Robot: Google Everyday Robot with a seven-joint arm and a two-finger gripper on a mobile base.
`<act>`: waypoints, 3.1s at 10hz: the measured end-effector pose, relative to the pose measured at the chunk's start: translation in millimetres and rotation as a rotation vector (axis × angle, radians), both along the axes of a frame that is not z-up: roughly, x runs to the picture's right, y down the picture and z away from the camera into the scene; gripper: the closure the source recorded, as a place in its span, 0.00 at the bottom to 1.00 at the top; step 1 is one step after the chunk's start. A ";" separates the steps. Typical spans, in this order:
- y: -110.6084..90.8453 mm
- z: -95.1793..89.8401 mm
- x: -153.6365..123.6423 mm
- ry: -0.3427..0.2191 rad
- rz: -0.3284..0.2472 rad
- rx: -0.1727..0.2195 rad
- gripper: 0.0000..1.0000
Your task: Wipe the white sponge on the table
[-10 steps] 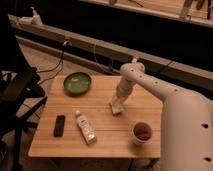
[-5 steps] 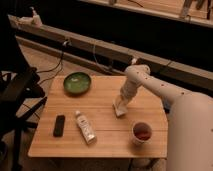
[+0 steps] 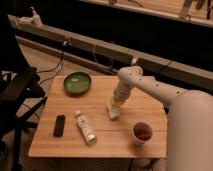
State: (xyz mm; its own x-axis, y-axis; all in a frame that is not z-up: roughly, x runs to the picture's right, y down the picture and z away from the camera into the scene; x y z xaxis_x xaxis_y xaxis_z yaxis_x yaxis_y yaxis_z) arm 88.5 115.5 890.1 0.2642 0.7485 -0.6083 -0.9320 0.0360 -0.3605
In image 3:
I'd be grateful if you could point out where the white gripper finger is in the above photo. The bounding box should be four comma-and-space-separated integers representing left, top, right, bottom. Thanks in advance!
106, 101, 113, 111
113, 104, 120, 112

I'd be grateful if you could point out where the white sponge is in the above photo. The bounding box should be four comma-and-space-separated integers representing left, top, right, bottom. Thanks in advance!
107, 108, 120, 120

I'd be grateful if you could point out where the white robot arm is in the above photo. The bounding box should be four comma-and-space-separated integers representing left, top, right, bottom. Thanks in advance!
106, 66, 213, 171

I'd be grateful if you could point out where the white cup with red contents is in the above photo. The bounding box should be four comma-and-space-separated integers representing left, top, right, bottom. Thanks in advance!
132, 122, 153, 146

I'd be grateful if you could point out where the white plastic bottle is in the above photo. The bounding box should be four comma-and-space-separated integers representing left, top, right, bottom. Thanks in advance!
75, 110, 97, 144

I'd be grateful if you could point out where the black remote control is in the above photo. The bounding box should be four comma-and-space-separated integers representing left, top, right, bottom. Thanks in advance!
53, 115, 65, 137

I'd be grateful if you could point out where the white spray bottle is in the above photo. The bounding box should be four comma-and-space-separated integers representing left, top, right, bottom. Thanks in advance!
19, 6, 43, 26

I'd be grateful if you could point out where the black cable on floor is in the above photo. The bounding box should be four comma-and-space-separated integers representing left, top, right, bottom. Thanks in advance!
35, 39, 72, 84

